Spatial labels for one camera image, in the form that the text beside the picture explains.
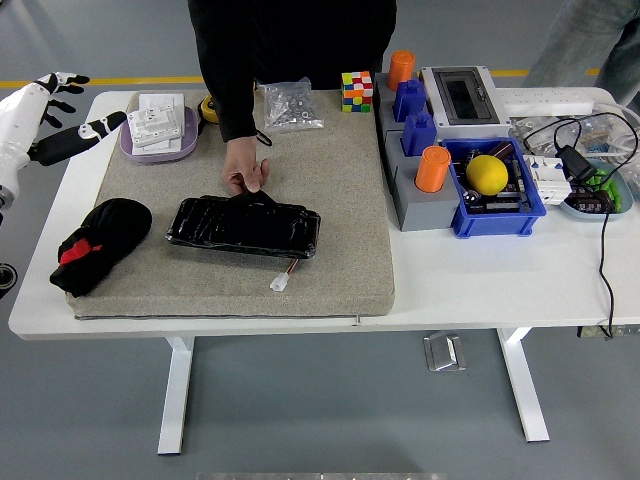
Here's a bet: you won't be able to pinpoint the black power adapter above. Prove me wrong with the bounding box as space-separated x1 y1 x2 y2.
555 144 599 184

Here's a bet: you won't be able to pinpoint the grey-brown mat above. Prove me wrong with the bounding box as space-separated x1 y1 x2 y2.
66 89 396 320

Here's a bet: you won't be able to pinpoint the colourful puzzle cube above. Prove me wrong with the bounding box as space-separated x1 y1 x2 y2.
341 70 375 114

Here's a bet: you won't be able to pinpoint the green patterned object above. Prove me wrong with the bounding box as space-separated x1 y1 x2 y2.
578 324 640 340

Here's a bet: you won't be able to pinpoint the yellow ball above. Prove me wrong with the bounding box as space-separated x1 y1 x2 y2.
465 154 510 196

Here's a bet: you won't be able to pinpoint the grey block holder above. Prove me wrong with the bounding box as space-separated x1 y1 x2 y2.
383 129 464 233

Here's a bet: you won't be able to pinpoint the blue plastic block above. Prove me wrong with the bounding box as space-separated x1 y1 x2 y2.
392 78 428 124
402 111 438 158

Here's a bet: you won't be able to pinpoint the white table leg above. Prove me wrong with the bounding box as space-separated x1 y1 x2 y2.
496 327 551 444
157 335 196 456

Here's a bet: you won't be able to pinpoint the clear bag of screws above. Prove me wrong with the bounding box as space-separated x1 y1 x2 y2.
255 76 325 134

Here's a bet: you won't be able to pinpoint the blue plastic bin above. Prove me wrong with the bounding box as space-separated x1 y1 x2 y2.
439 137 548 239

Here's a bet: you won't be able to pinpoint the black rag with red patch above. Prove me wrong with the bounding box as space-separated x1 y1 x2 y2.
48 197 153 299

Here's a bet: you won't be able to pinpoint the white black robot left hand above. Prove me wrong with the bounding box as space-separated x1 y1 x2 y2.
0 72 129 195

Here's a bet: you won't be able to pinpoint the white wall plate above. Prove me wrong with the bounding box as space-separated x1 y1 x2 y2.
130 137 184 157

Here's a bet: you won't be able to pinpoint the white socket module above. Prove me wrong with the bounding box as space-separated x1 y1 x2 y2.
125 105 182 149

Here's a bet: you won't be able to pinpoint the yellow tape measure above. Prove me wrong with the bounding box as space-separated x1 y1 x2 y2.
196 94 220 125

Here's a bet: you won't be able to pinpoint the white power strip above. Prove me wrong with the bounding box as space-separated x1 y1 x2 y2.
494 88 596 117

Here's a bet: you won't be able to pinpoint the orange plastic cylinder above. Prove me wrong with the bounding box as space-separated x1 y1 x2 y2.
387 49 417 92
414 145 453 193

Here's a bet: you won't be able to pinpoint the dark terminal blocks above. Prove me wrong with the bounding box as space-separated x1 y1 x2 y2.
569 184 614 214

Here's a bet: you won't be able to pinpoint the white power cord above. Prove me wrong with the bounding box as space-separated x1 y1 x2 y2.
592 97 640 151

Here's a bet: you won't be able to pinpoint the white circuit breaker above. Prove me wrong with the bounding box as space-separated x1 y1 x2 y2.
522 153 572 206

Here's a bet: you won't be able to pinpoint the person's right hand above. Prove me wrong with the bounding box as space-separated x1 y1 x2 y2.
221 135 271 196

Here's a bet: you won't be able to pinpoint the metal floor plate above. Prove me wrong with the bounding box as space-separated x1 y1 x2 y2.
423 331 467 372

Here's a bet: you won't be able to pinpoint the purple oval tray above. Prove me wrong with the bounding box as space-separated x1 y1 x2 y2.
119 104 201 165

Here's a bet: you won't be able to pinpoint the black panel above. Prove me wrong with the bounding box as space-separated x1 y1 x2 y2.
165 192 322 261

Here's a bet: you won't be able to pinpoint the clear bag of small parts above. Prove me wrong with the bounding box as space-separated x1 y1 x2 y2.
554 112 640 166

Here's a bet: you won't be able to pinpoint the flat white switch plate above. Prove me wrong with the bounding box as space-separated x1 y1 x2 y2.
137 93 177 114

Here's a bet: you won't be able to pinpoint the white connector plug with wires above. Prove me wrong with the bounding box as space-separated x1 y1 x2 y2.
269 258 302 293

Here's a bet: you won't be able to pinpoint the person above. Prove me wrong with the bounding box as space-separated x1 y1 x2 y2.
186 0 397 143
524 0 640 101

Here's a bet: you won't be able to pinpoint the light blue dish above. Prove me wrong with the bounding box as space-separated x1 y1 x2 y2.
558 162 634 223

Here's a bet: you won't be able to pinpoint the clear bag of white rings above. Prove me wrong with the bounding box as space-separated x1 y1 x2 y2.
509 115 556 151

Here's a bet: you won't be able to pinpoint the black circuit board pieces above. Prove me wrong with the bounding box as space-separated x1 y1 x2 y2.
457 147 534 216

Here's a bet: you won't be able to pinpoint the grey electrical box with window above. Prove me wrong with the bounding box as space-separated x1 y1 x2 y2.
418 65 512 141

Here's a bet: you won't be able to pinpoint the black cable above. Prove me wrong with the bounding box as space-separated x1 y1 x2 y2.
522 112 640 341

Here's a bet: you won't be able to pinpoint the green plastic connectors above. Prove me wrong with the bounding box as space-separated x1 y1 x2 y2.
587 167 626 211

